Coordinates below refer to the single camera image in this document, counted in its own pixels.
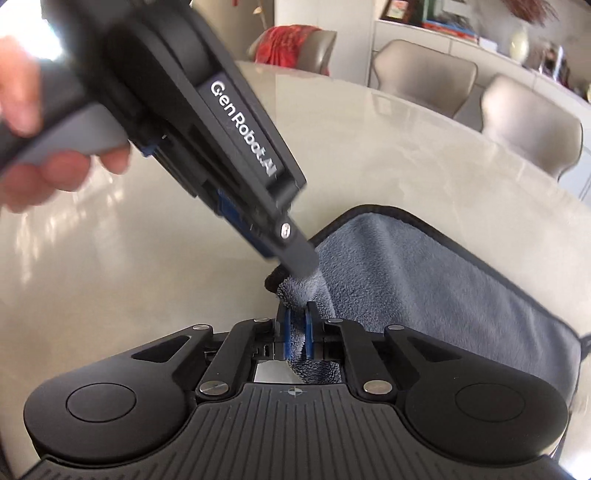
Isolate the dark photo frame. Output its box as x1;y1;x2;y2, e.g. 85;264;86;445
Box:
537;41;570;87

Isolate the small picture frame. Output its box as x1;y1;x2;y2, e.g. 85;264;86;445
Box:
380;0;413;22

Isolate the beige chair with red cloth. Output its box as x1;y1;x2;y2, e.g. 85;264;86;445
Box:
246;25;338;76

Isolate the grey towel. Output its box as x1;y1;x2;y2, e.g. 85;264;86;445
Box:
265;204;583;416

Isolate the stack of books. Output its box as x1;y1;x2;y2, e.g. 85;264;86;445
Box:
421;8;479;43

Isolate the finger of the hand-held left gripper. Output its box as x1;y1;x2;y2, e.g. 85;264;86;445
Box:
216;188;279;262
257;215;320;280

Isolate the person's left hand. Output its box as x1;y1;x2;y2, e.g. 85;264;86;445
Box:
0;36;133;214

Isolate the beige dining chair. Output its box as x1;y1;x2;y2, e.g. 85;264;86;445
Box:
479;74;584;181
369;39;479;123

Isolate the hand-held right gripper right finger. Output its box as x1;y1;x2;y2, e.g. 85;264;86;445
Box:
305;301;463;398

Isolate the red patterned cloth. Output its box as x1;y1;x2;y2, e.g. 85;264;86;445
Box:
254;25;331;75

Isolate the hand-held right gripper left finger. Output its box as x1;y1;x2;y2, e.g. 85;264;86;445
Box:
131;307;295;401

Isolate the pale ceramic vase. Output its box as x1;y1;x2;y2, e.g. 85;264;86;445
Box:
509;23;530;62

